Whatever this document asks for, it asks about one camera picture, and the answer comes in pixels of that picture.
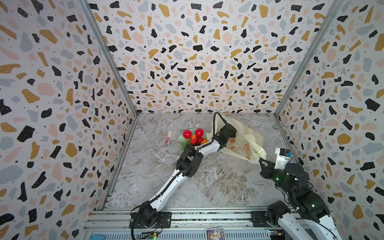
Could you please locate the round red fruit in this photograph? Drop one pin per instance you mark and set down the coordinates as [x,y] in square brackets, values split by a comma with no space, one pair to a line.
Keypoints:
[199,133]
[187,134]

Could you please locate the purple printed card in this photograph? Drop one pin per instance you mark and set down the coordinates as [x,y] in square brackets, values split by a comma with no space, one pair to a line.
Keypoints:
[215,234]

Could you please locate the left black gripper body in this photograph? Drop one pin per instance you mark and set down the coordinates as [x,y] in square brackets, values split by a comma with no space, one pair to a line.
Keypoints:
[233,135]

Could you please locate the green scalloped plate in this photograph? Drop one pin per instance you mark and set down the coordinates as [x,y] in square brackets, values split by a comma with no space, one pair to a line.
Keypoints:
[182,142]

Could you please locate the yellow translucent plastic bag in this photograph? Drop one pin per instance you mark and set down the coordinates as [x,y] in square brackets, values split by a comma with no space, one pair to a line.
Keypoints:
[248,144]

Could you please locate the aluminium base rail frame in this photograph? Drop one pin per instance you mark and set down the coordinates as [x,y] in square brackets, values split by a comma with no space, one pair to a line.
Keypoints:
[239,223]

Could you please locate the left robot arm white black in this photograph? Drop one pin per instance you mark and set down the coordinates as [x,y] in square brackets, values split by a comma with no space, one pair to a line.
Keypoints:
[187,165]

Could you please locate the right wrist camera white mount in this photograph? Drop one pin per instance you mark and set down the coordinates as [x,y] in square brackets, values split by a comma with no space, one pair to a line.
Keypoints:
[284,156]

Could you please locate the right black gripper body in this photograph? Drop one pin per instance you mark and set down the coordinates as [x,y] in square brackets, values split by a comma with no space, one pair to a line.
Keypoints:
[278,176]

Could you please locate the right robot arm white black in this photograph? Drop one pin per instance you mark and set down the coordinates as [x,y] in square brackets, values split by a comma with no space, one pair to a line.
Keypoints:
[311,208]

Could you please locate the right aluminium corner post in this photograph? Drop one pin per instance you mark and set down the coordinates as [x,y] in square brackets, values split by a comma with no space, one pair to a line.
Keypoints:
[331,14]

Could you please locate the left aluminium corner post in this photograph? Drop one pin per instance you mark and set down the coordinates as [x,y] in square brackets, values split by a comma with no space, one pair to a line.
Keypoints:
[84,5]

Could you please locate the aluminium corner post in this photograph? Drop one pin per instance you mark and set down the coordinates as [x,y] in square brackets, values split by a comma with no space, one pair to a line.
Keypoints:
[331,14]
[84,5]

